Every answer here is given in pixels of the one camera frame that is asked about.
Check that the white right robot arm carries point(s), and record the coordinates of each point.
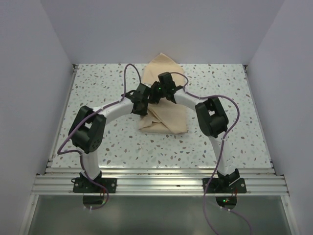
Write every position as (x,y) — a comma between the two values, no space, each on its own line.
(212,119)

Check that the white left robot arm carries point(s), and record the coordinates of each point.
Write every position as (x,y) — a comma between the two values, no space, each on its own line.
(87,130)

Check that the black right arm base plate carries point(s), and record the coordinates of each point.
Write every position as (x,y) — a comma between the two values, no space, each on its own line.
(216,186)

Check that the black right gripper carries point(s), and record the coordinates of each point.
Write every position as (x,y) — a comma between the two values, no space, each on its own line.
(152,97)

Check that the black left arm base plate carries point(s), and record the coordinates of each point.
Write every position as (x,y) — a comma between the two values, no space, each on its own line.
(82,184)

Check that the beige cloth mat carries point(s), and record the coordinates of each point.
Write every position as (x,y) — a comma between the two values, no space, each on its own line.
(164,117)

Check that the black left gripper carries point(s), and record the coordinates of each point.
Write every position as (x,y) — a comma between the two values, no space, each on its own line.
(144,112)

